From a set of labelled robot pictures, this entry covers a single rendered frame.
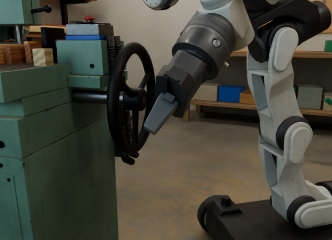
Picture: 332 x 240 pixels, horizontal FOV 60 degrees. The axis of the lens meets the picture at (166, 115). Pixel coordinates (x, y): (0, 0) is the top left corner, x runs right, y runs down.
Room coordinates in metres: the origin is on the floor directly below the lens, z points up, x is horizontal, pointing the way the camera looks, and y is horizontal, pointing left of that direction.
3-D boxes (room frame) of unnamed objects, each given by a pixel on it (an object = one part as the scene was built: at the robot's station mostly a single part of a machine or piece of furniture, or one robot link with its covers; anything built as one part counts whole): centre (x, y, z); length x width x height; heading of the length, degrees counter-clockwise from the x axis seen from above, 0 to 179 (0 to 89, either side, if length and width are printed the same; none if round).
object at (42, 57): (0.72, 0.30, 0.92); 0.04 x 0.03 x 0.04; 171
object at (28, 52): (0.86, 0.34, 0.92); 0.17 x 0.02 x 0.05; 164
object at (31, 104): (0.82, 0.35, 0.82); 0.40 x 0.21 x 0.04; 164
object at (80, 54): (0.83, 0.21, 0.91); 0.15 x 0.14 x 0.09; 164
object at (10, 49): (0.86, 0.38, 0.92); 0.23 x 0.02 x 0.04; 164
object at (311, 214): (1.11, -0.59, 0.28); 0.21 x 0.20 x 0.13; 104
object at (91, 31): (0.84, 0.20, 0.99); 0.13 x 0.11 x 0.06; 164
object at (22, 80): (0.85, 0.29, 0.87); 0.61 x 0.30 x 0.06; 164
